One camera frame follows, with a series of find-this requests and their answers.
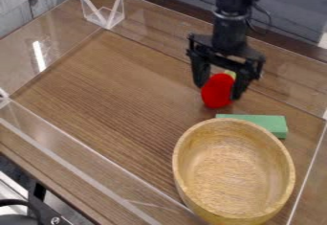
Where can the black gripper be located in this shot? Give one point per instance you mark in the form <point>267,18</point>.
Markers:
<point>241,57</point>

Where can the red plush strawberry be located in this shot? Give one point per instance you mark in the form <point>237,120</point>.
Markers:
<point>215,92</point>

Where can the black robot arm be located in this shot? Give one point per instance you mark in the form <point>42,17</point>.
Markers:
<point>225,48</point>

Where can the green foam block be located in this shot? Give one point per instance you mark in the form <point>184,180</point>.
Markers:
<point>271,122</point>

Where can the oval wooden bowl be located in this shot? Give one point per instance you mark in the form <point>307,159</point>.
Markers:
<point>233,172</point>

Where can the clear acrylic corner bracket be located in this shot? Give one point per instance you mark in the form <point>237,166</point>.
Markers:
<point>104,17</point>

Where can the clear acrylic front wall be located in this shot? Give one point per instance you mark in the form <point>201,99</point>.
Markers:
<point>109,195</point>

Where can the black metal table bracket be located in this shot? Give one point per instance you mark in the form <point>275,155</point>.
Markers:
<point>49,216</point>

